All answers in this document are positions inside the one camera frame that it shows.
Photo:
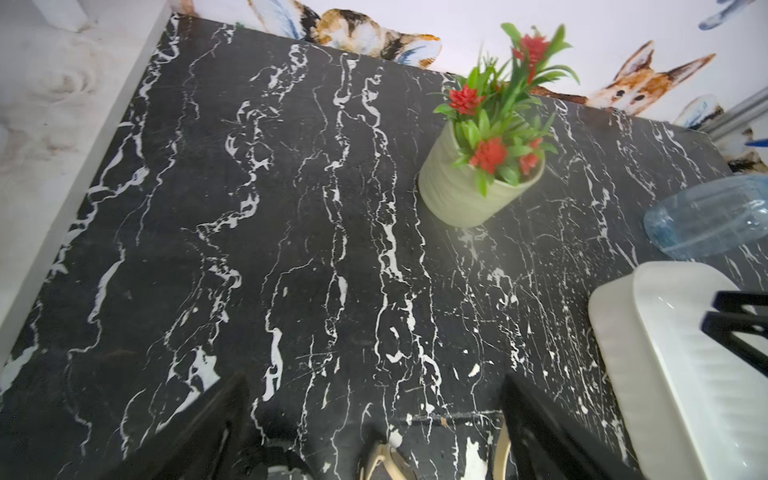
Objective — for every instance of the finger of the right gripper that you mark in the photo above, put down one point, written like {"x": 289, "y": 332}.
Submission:
{"x": 731, "y": 317}

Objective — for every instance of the white storage box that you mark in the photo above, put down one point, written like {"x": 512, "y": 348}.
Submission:
{"x": 693, "y": 410}

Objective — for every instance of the small green pot red flowers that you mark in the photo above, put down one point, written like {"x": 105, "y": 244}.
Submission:
{"x": 494, "y": 145}

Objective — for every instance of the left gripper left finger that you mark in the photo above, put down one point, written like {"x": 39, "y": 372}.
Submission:
{"x": 202, "y": 442}

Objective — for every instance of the blue spray bottle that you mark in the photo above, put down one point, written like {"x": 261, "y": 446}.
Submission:
{"x": 709, "y": 219}

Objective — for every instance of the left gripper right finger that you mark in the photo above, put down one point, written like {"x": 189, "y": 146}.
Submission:
{"x": 546, "y": 443}

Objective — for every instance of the beige watch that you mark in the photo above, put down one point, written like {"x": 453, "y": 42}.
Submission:
{"x": 501, "y": 452}
{"x": 395, "y": 465}

